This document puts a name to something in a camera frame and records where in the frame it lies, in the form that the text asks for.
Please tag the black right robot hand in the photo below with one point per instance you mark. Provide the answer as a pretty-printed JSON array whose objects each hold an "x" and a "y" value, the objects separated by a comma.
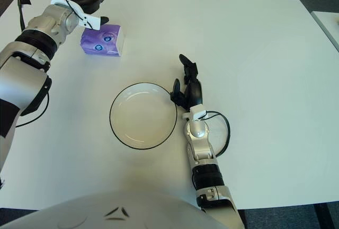
[{"x": 194, "y": 93}]

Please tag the purple tissue paper pack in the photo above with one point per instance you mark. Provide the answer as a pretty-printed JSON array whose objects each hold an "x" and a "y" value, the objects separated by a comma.
[{"x": 106, "y": 43}]

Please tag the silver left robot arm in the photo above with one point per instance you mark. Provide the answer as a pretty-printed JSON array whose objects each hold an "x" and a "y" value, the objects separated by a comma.
[{"x": 23, "y": 86}]

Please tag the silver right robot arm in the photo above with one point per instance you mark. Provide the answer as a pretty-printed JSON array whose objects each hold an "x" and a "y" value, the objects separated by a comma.
[{"x": 201, "y": 144}]

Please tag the white plate with black rim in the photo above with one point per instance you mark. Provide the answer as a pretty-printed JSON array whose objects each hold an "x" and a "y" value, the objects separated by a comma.
[{"x": 143, "y": 117}]

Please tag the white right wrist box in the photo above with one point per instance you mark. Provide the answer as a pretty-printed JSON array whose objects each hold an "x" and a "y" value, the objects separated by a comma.
[{"x": 197, "y": 111}]

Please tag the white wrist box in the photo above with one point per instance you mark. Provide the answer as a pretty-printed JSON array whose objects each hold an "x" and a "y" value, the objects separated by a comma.
[
  {"x": 197, "y": 111},
  {"x": 94, "y": 22}
]

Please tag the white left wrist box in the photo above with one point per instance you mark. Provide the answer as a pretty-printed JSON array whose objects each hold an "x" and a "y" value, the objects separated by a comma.
[{"x": 94, "y": 22}]

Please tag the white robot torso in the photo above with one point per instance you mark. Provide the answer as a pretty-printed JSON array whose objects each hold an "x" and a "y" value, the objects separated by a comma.
[{"x": 119, "y": 202}]

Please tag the black table leg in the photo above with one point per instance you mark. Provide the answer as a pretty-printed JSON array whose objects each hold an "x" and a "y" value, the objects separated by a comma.
[
  {"x": 325, "y": 217},
  {"x": 242, "y": 219}
]

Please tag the white side table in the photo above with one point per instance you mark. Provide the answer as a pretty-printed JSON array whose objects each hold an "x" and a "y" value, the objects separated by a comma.
[{"x": 328, "y": 25}]

